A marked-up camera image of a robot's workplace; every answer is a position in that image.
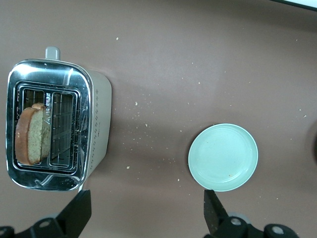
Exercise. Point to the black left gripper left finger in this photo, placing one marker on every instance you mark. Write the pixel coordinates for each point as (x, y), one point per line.
(74, 215)

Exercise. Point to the light green plate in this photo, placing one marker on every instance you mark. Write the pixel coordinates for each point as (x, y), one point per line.
(223, 157)

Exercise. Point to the brown bread slice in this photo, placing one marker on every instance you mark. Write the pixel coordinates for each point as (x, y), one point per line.
(34, 138)

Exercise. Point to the beige and chrome toaster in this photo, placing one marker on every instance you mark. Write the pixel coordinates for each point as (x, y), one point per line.
(101, 119)

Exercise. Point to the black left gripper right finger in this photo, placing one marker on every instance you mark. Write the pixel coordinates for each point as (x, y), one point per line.
(213, 213)

